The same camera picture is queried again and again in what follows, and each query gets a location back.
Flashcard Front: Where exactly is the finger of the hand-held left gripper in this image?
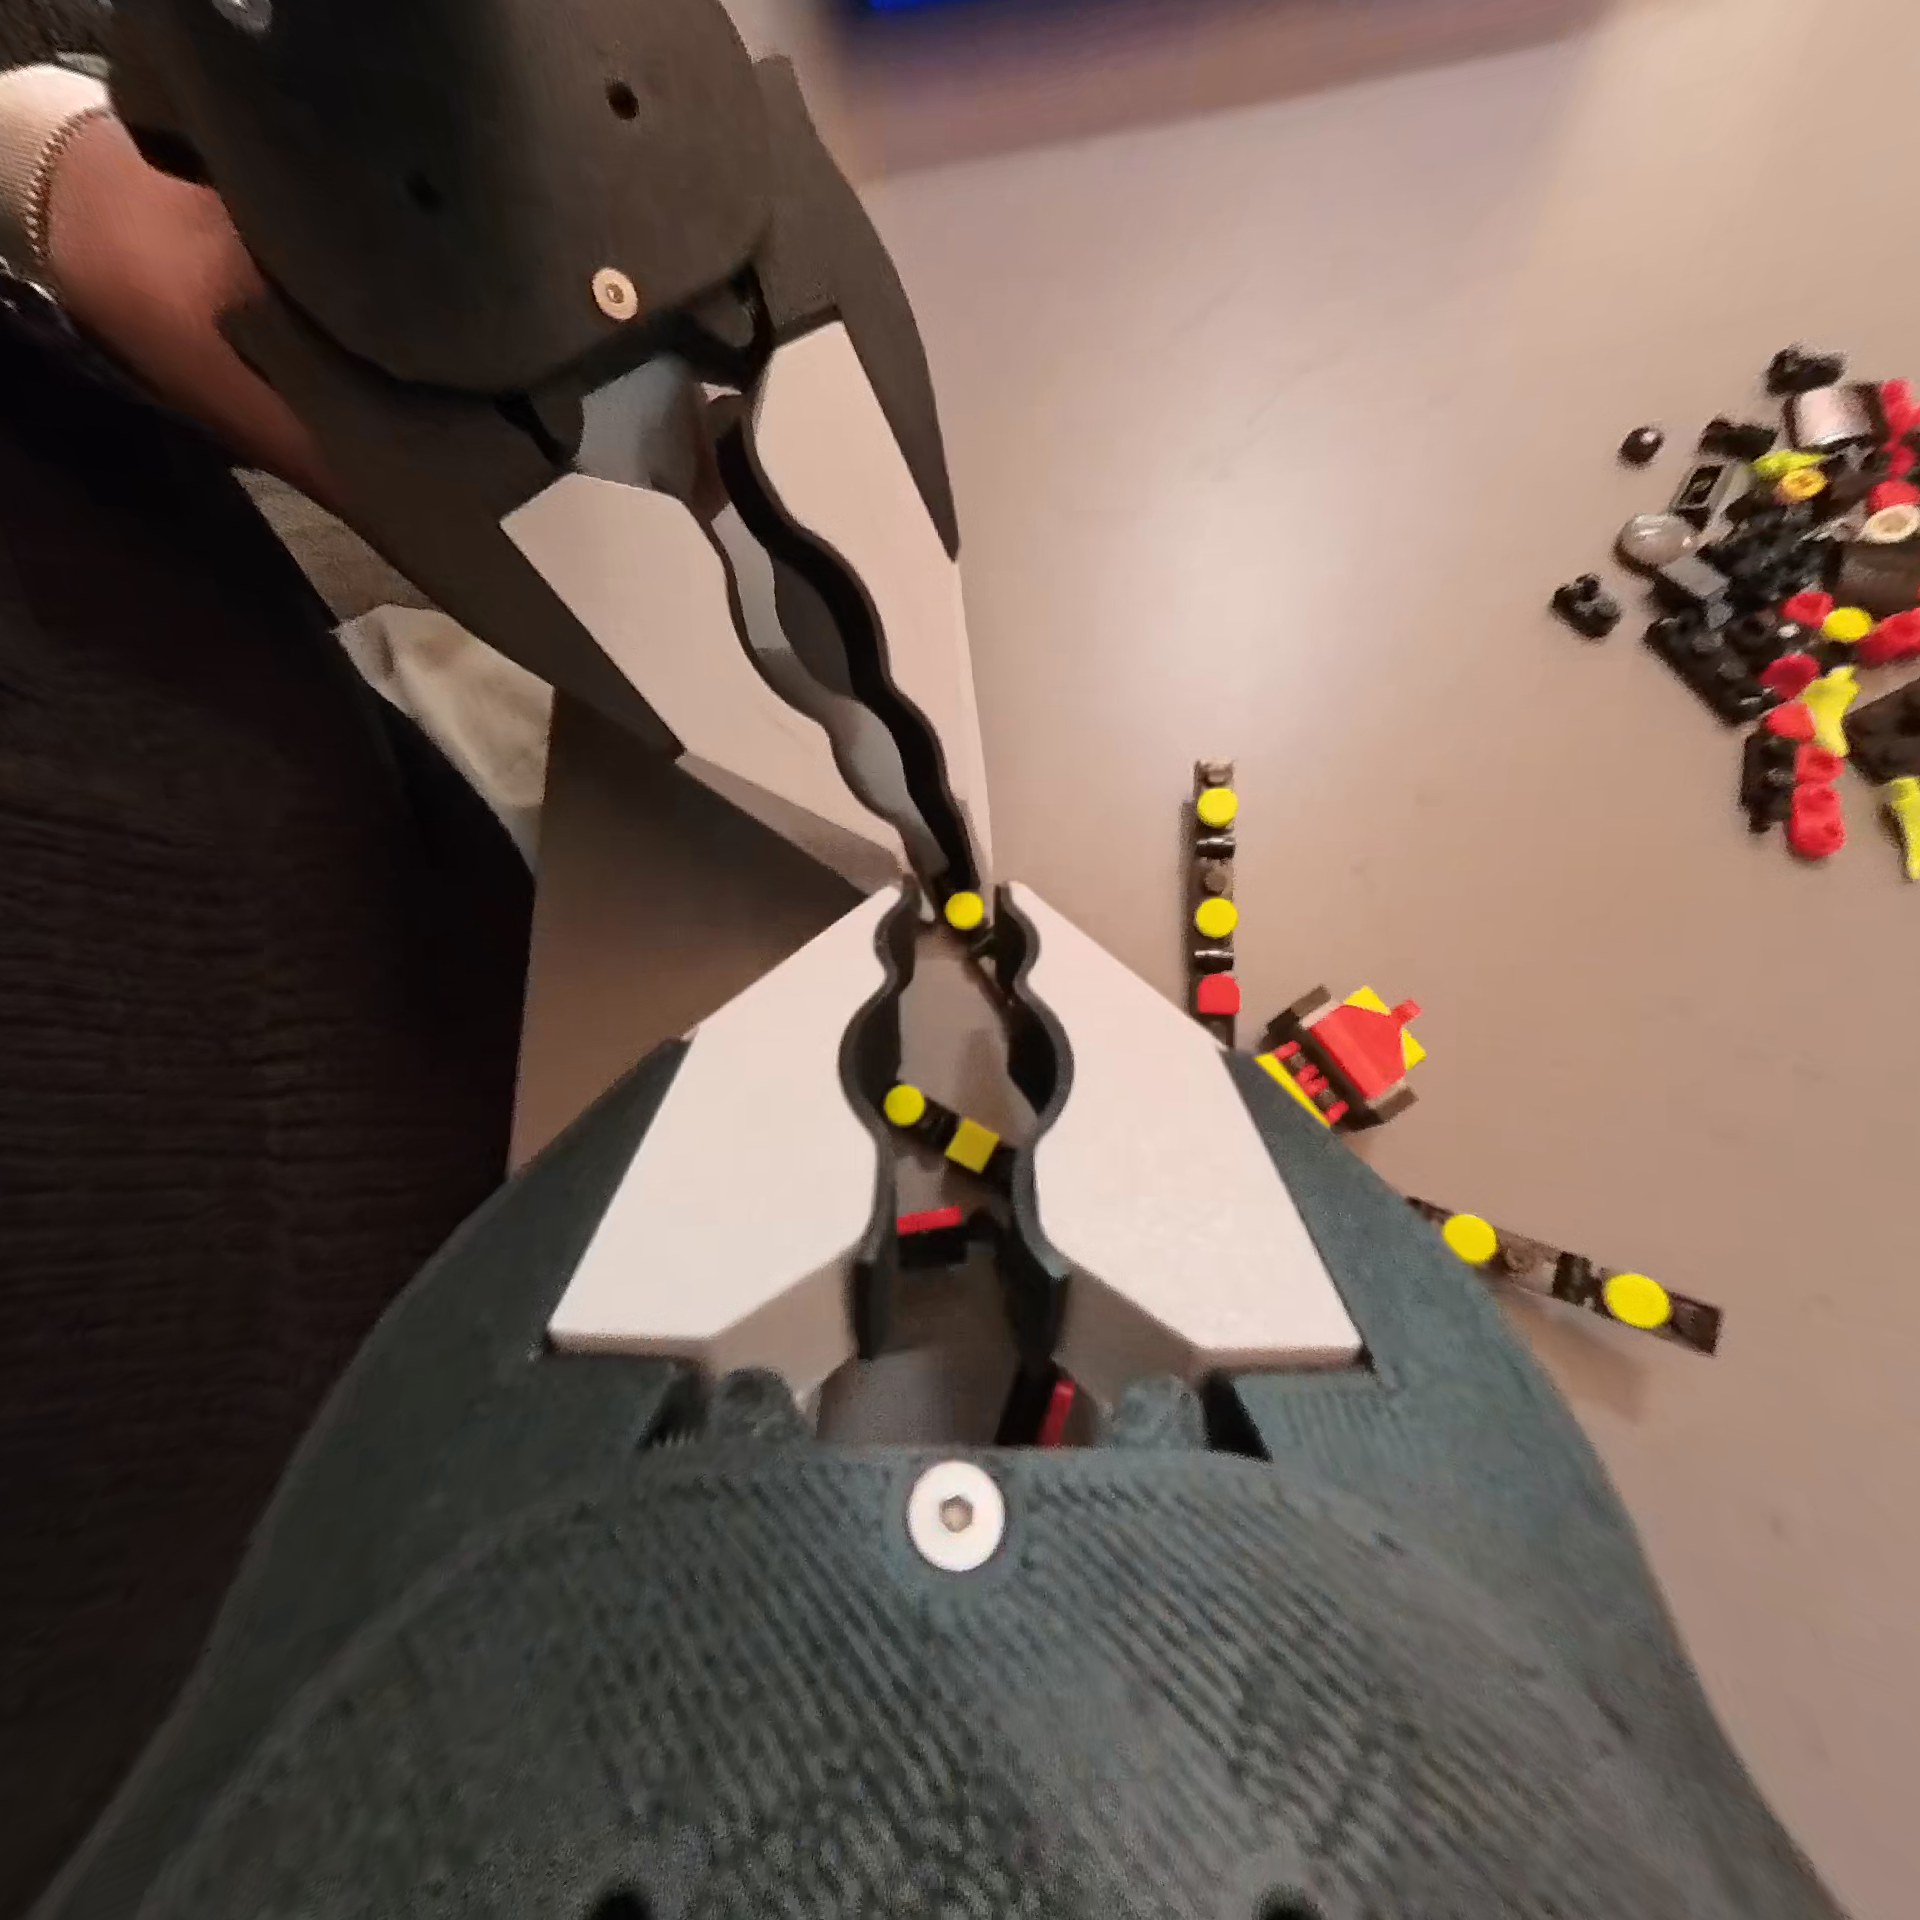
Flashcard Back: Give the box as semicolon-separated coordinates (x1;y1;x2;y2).
498;362;940;887
719;320;994;888

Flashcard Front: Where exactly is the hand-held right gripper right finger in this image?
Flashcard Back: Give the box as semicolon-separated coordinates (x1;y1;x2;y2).
992;881;1368;1382

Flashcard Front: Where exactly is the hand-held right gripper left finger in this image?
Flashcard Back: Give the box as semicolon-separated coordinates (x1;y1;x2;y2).
544;881;924;1368

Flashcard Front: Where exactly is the black yellow red lego model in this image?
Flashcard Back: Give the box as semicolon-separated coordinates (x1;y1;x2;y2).
882;761;1722;1445

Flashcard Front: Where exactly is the pile of loose lego pieces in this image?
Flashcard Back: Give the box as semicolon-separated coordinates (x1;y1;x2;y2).
1616;345;1920;887

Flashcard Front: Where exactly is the person's black knit clothing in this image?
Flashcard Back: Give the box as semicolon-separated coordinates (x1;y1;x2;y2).
0;298;542;1875

